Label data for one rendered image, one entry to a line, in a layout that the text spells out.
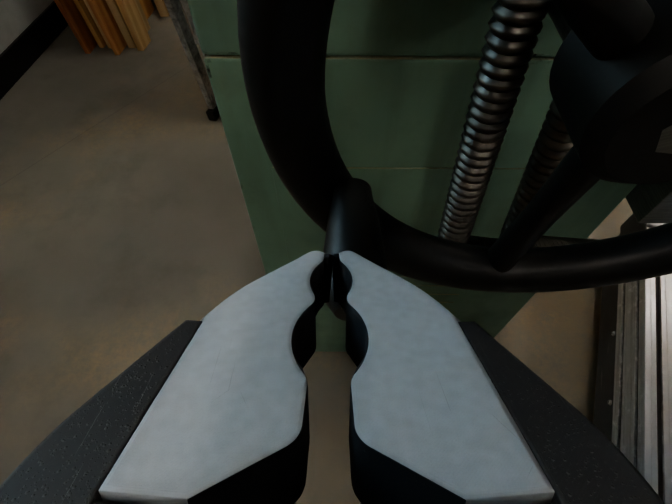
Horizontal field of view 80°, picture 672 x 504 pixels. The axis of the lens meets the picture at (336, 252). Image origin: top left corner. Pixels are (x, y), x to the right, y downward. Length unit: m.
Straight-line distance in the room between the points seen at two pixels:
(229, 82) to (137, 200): 0.95
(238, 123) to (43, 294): 0.91
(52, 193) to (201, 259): 0.52
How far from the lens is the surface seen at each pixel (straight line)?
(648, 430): 0.83
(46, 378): 1.12
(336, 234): 0.15
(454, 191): 0.29
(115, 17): 1.87
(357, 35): 0.35
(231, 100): 0.39
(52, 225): 1.35
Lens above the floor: 0.90
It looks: 58 degrees down
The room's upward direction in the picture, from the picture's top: straight up
